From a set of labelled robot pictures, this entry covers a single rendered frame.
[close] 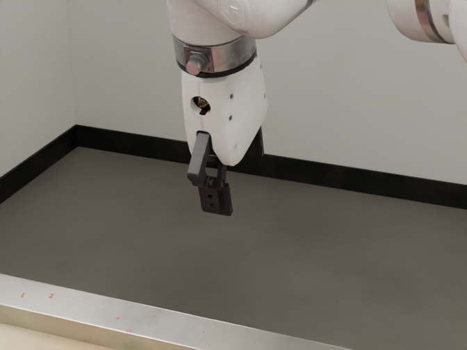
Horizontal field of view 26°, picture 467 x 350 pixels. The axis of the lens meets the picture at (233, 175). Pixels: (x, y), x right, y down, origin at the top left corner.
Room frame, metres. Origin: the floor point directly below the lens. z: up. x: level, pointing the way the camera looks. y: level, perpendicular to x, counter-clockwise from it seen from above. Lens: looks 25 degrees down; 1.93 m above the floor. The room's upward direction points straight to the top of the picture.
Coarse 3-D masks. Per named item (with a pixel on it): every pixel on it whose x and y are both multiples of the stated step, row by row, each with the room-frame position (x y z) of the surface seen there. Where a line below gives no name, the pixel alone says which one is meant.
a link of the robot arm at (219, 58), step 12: (180, 48) 0.87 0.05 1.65; (192, 48) 0.86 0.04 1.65; (204, 48) 0.85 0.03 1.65; (216, 48) 0.85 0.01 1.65; (228, 48) 0.85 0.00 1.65; (240, 48) 0.86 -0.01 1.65; (252, 48) 0.88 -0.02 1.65; (180, 60) 0.87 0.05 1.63; (192, 60) 0.85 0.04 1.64; (204, 60) 0.85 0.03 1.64; (216, 60) 0.86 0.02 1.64; (228, 60) 0.86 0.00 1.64; (240, 60) 0.86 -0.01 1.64; (192, 72) 0.85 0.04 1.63
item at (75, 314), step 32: (0, 288) 0.91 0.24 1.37; (32, 288) 0.91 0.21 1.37; (64, 288) 0.90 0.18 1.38; (0, 320) 0.91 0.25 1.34; (32, 320) 0.89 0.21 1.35; (64, 320) 0.87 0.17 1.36; (96, 320) 0.86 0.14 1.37; (128, 320) 0.85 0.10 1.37; (160, 320) 0.85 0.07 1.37; (192, 320) 0.84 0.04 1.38
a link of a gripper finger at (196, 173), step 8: (200, 136) 0.87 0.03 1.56; (208, 136) 0.86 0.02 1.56; (200, 144) 0.86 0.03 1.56; (208, 144) 0.86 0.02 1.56; (192, 152) 0.86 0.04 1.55; (200, 152) 0.86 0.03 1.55; (208, 152) 0.86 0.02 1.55; (192, 160) 0.85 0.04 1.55; (200, 160) 0.85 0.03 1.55; (192, 168) 0.85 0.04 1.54; (200, 168) 0.84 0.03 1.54; (192, 176) 0.84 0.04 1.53; (200, 176) 0.84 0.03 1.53; (200, 184) 0.85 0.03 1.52
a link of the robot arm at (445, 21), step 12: (432, 0) 0.67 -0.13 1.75; (444, 0) 0.66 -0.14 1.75; (456, 0) 0.60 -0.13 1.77; (432, 12) 0.67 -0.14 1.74; (444, 12) 0.67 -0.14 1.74; (456, 12) 0.59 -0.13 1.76; (432, 24) 0.68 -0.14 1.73; (444, 24) 0.67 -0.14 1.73; (456, 24) 0.59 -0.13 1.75; (444, 36) 0.68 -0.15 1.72; (456, 36) 0.59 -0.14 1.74
